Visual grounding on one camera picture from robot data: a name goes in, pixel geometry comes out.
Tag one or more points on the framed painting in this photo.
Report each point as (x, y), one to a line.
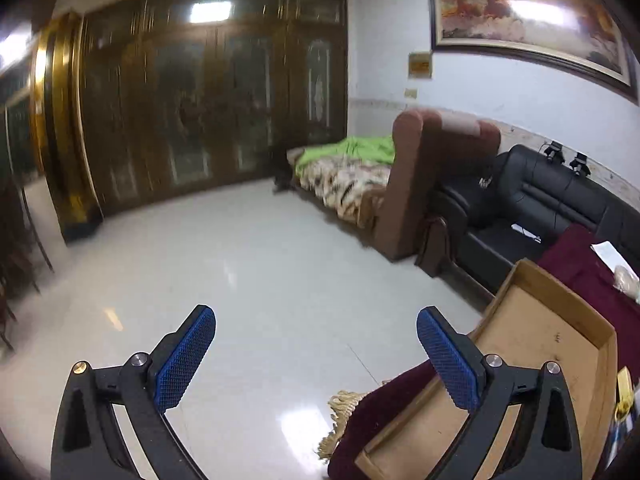
(525, 10)

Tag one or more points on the dark wooden chair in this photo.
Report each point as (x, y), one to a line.
(15, 260)

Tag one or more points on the green blanket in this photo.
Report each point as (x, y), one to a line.
(350, 150)

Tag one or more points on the dark floor object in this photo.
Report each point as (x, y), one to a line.
(281, 170)

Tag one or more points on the wall socket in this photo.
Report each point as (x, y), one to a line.
(411, 93)

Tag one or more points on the shallow cardboard box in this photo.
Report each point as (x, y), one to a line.
(540, 320)

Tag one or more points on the black leather sofa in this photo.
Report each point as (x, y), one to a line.
(540, 195)

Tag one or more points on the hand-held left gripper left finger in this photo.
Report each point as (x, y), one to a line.
(185, 355)

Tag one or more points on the wooden glass-door cabinet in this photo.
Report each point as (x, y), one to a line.
(200, 110)

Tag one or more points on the small yellow wall plaque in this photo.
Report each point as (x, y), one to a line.
(420, 65)

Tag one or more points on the clear plastic bag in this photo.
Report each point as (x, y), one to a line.
(627, 280)

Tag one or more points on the black clamp device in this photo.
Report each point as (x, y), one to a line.
(554, 152)
(580, 164)

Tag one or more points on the brown armchair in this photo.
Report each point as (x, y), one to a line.
(410, 185)

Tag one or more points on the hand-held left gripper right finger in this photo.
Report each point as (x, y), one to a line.
(450, 360)

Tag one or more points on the yellow plastic object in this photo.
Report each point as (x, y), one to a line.
(625, 395)

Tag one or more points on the white paper sheet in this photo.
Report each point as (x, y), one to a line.
(607, 252)

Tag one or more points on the maroon tablecloth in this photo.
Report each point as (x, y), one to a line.
(570, 260)

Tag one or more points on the patterned beige blanket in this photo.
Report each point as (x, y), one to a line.
(340, 185)

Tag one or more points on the golden pillar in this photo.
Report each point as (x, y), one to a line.
(60, 135)

